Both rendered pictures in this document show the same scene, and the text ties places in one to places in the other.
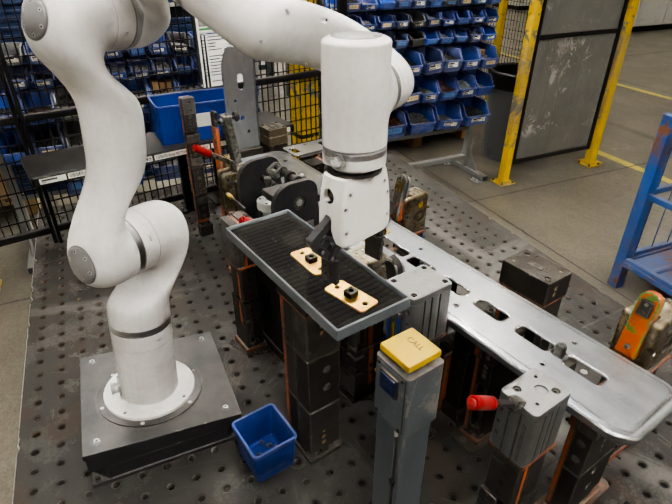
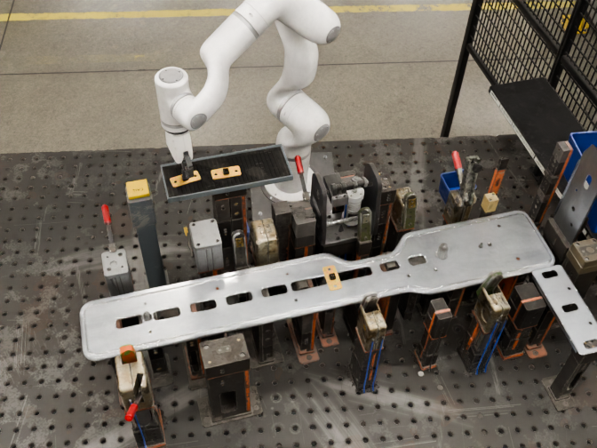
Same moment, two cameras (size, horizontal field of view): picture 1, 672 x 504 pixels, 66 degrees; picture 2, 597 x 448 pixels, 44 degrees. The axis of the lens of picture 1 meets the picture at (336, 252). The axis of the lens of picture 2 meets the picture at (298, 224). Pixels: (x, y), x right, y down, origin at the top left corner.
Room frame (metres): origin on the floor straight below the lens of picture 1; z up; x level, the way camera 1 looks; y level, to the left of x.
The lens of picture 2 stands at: (1.41, -1.30, 2.72)
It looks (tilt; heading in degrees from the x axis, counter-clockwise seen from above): 50 degrees down; 108
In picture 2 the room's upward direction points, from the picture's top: 2 degrees clockwise
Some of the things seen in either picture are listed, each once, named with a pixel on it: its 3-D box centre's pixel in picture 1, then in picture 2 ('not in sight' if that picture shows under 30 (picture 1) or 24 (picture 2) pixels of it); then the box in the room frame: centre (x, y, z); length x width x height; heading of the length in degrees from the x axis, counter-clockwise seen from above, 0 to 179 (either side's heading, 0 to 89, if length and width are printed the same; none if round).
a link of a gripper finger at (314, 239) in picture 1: (329, 229); not in sight; (0.61, 0.01, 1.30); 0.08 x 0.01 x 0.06; 134
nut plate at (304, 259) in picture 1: (311, 259); (226, 172); (0.75, 0.04, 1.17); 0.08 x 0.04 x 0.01; 34
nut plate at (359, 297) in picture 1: (350, 293); (185, 178); (0.65, -0.02, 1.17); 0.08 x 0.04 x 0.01; 44
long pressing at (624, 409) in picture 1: (380, 238); (326, 282); (1.12, -0.11, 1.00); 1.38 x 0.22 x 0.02; 35
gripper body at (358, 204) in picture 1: (353, 197); (179, 136); (0.65, -0.02, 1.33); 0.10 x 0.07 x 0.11; 134
